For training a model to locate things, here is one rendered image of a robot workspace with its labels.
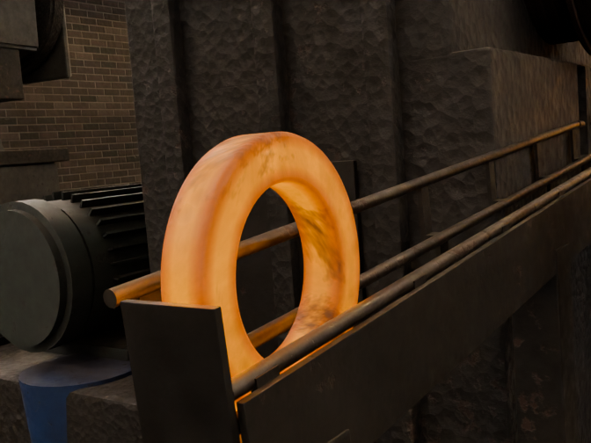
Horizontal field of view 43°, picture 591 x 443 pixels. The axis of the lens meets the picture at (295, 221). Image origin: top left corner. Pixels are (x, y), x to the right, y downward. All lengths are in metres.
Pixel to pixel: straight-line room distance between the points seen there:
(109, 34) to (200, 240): 8.28
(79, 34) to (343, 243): 7.92
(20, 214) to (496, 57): 1.22
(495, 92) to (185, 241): 0.71
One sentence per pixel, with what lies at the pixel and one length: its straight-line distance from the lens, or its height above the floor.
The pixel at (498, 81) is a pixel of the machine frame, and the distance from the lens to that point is 1.08.
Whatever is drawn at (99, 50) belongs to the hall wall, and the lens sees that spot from 8.55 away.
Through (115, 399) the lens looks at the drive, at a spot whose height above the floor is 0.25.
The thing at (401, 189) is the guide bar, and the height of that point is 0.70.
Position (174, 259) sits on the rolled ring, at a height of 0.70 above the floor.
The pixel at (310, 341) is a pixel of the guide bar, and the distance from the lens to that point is 0.48.
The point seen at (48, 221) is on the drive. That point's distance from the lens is 1.84.
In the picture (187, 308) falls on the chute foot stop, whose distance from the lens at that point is 0.41.
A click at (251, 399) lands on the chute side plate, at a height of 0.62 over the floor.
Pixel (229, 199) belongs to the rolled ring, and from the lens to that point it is 0.43.
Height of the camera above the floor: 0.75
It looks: 6 degrees down
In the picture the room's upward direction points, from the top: 4 degrees counter-clockwise
